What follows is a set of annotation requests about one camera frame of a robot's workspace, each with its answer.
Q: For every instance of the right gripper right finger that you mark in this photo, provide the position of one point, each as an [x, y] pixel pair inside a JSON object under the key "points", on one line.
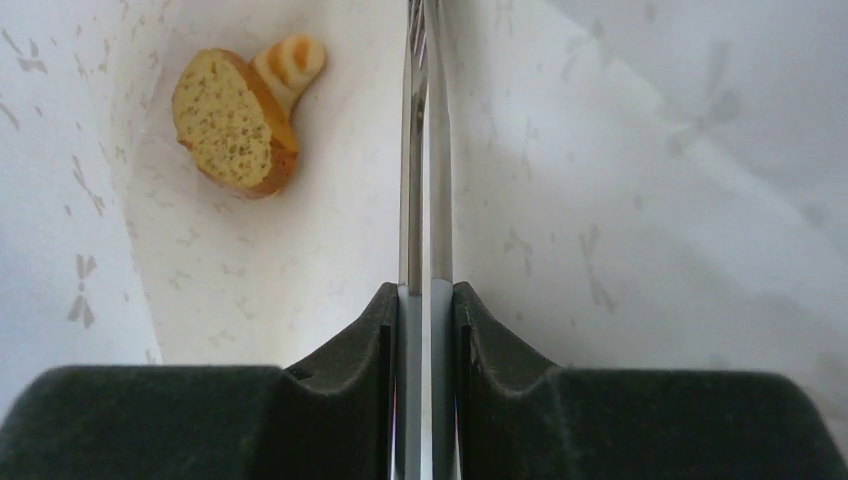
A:
{"points": [[522, 416]]}

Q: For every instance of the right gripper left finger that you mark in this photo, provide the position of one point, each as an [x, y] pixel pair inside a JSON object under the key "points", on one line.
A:
{"points": [[328, 416]]}

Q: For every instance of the patterned white paper bag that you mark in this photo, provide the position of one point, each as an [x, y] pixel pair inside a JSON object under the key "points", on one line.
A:
{"points": [[636, 184]]}

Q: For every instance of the small striped fake bread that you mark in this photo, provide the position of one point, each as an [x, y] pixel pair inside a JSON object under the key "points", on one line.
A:
{"points": [[289, 66]]}

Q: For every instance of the fake bread slice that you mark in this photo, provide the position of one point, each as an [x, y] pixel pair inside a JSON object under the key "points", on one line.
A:
{"points": [[232, 126]]}

